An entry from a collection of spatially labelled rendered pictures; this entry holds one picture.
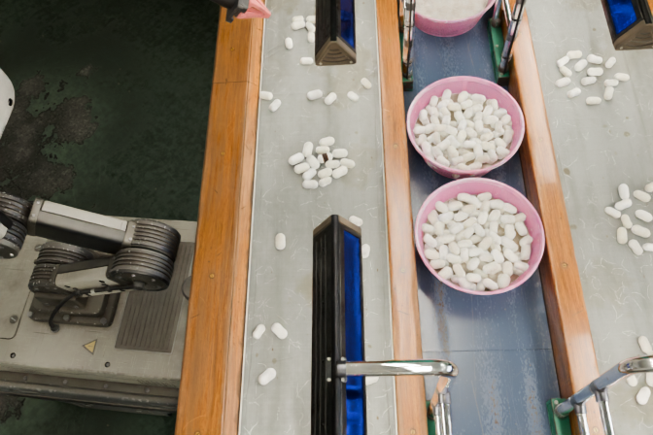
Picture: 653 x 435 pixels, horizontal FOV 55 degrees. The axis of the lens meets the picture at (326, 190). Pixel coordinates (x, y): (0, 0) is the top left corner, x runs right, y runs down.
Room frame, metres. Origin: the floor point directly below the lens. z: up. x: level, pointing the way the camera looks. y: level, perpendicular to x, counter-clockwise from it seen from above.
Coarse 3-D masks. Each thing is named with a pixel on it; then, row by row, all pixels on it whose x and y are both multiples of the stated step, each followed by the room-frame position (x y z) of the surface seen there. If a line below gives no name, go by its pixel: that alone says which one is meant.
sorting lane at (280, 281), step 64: (320, 128) 0.85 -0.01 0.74; (256, 192) 0.71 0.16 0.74; (320, 192) 0.68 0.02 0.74; (384, 192) 0.65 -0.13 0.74; (256, 256) 0.55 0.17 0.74; (384, 256) 0.50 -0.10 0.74; (256, 320) 0.41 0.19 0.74; (384, 320) 0.36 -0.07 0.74; (256, 384) 0.28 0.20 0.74; (384, 384) 0.24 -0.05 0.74
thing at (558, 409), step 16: (624, 368) 0.14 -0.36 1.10; (640, 368) 0.13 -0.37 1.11; (592, 384) 0.15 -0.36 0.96; (608, 384) 0.13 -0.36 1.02; (560, 400) 0.16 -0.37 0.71; (576, 400) 0.14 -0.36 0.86; (608, 400) 0.12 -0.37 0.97; (560, 416) 0.13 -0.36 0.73; (608, 416) 0.10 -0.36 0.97; (560, 432) 0.11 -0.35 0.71; (608, 432) 0.07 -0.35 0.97
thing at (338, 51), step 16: (320, 0) 0.93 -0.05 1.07; (336, 0) 0.89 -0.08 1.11; (352, 0) 0.93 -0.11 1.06; (320, 16) 0.89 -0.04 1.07; (336, 16) 0.85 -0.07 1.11; (352, 16) 0.88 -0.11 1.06; (320, 32) 0.84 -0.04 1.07; (336, 32) 0.81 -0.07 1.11; (352, 32) 0.84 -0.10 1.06; (320, 48) 0.81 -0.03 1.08; (336, 48) 0.78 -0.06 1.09; (352, 48) 0.80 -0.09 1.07; (320, 64) 0.79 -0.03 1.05; (336, 64) 0.78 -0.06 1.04; (352, 64) 0.78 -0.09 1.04
